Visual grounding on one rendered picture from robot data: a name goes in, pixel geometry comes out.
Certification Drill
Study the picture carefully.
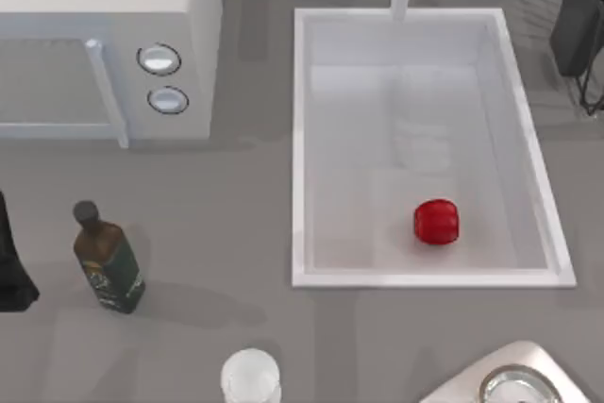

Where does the large microwave knob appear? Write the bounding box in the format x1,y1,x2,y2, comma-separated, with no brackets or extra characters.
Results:
136,42,183,77

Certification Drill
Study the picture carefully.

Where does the microwave door handle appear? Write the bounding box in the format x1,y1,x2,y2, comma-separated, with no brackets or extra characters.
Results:
84,38,130,149

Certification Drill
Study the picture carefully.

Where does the dark green bottle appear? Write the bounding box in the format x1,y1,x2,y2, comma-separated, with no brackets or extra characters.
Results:
72,200,146,315

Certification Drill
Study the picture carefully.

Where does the clear glass cup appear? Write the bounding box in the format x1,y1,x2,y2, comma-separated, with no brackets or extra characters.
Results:
220,348,283,403

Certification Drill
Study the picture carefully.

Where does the small microwave knob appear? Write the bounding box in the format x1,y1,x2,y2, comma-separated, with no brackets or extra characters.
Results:
146,85,191,116

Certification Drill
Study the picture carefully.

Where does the white sink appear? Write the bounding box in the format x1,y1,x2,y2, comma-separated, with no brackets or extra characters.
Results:
291,7,578,289

